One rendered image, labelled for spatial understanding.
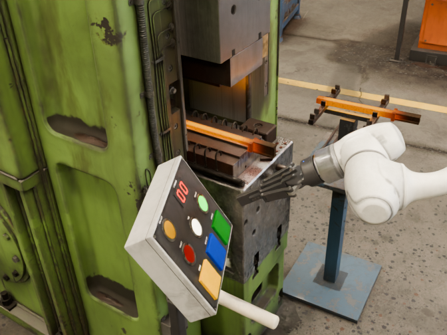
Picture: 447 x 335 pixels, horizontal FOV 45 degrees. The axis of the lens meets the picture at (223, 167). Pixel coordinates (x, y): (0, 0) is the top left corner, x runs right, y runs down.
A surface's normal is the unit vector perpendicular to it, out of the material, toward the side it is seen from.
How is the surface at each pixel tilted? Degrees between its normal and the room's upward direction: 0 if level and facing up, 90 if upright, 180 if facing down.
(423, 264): 0
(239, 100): 90
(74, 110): 89
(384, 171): 8
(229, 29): 90
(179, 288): 90
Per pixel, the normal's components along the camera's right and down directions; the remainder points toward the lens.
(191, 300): -0.14, 0.56
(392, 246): -0.03, -0.83
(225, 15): 0.84, 0.29
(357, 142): -0.51, -0.69
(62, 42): -0.54, 0.48
